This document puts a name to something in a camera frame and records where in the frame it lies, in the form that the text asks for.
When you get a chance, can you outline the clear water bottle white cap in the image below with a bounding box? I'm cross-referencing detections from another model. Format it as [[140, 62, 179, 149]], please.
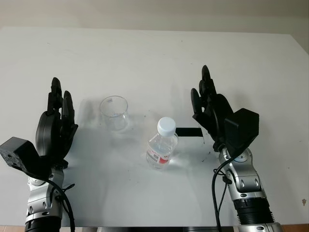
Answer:
[[146, 116, 179, 171]]

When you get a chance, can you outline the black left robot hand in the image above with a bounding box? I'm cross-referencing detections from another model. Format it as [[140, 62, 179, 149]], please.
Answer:
[[35, 77, 79, 170]]

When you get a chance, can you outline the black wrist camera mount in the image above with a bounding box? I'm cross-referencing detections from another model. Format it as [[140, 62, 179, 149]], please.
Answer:
[[0, 137, 53, 179], [224, 108, 260, 157]]

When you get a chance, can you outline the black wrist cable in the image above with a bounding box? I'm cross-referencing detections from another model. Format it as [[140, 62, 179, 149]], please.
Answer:
[[28, 169, 76, 232], [211, 145, 249, 232]]

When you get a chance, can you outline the black tape strip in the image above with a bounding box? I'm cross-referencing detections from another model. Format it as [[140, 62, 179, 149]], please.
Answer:
[[175, 128, 203, 138]]

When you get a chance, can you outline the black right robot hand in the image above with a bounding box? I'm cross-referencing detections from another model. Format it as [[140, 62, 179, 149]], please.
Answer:
[[190, 64, 235, 153]]

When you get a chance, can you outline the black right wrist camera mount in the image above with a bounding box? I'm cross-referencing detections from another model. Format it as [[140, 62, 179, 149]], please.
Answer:
[[224, 108, 260, 157]]

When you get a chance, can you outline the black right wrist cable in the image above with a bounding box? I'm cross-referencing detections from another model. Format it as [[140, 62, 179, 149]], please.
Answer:
[[211, 145, 249, 232]]

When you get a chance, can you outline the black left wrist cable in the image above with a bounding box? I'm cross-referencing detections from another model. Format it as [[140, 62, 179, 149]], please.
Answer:
[[28, 169, 76, 232]]

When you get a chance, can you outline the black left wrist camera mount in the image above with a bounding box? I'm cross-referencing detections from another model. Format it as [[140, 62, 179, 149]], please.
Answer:
[[0, 137, 53, 179]]

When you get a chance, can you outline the clear plastic cup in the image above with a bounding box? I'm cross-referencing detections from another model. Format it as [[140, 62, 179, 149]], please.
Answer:
[[100, 96, 129, 132]]

